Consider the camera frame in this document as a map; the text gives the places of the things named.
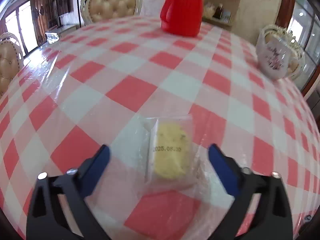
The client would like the wooden corner shelf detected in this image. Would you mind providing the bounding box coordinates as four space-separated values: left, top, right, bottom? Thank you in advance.
202 0 241 31

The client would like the red white checkered tablecloth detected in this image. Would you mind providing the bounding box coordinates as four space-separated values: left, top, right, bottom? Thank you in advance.
1 16 319 239

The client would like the red thermos jug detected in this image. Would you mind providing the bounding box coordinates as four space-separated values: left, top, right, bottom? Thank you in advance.
160 0 203 37

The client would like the beige tufted chair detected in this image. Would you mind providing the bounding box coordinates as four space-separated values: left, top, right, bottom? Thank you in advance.
80 0 143 25
0 32 24 98
262 24 306 81

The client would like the wall television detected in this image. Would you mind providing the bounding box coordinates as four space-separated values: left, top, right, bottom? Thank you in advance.
56 0 70 17

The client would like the beige tufted chair far right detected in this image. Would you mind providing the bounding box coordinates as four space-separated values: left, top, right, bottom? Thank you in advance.
262 24 306 81

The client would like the white floral teapot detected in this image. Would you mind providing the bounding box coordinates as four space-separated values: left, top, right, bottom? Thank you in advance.
255 28 301 81

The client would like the beige tufted chair far left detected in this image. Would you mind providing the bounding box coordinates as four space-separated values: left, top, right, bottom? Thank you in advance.
80 0 143 25

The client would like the clear yellow cookie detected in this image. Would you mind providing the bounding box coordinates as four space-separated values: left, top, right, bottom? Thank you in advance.
144 114 198 194

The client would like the beige tufted chair left side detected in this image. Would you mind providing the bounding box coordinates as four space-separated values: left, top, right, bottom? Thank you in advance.
0 32 24 98

